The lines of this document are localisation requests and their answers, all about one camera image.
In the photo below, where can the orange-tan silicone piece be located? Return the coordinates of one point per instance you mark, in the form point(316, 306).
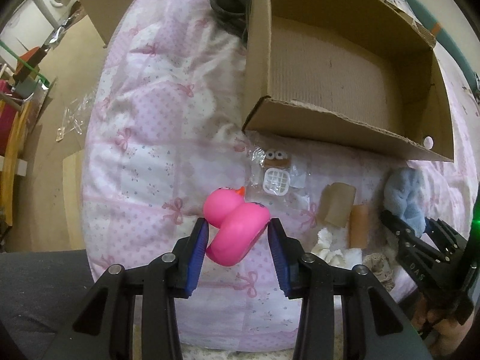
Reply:
point(358, 227)

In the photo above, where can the person's right hand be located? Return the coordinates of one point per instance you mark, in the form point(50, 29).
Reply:
point(450, 332)

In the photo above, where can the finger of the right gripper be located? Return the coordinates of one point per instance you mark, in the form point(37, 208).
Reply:
point(395, 226)
point(444, 228)

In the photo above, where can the pink patterned quilt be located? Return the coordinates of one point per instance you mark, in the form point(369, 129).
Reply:
point(165, 132)

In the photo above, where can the white grid toy in bag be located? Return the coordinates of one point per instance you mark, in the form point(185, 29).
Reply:
point(276, 182)

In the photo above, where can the brown cardboard box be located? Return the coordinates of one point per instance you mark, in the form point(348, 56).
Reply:
point(358, 73)

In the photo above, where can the brown toy with eyes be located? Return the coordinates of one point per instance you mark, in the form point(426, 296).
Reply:
point(276, 158)

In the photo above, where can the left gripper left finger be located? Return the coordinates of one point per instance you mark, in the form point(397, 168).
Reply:
point(190, 252)

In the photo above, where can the red box on chair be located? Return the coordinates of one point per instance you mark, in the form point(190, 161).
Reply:
point(7, 116)

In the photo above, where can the clear plastic bag on floor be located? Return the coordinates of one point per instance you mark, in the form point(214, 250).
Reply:
point(76, 116)

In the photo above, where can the beige lace scrunchie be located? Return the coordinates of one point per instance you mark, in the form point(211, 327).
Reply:
point(379, 265)

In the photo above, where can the black garment on bed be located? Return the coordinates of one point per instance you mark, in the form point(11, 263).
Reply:
point(233, 16)

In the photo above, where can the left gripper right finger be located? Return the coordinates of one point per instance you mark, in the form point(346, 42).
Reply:
point(286, 252)

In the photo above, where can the tan translucent silicone piece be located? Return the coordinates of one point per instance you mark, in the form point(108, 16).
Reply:
point(336, 204)

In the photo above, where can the pink rubber duck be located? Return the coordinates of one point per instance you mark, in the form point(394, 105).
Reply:
point(240, 224)

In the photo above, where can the blue fluffy scrunchie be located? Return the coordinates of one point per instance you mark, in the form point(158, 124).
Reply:
point(402, 193)

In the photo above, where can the yellow wooden chair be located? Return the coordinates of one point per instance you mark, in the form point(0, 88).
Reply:
point(14, 147)

